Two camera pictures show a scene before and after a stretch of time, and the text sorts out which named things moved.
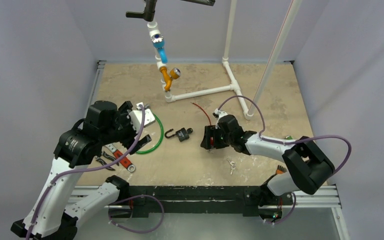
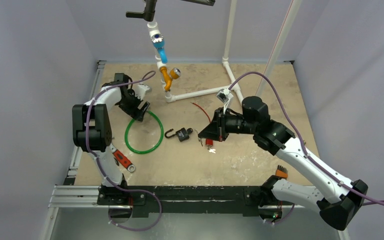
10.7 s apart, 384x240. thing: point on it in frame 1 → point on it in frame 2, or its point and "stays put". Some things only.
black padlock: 182,134 stays put
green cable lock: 161,139 stays put
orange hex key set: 280,170 stays put
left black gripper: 127,141 → 136,113
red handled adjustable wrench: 124,160 stays put
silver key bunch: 233,166 → 199,139
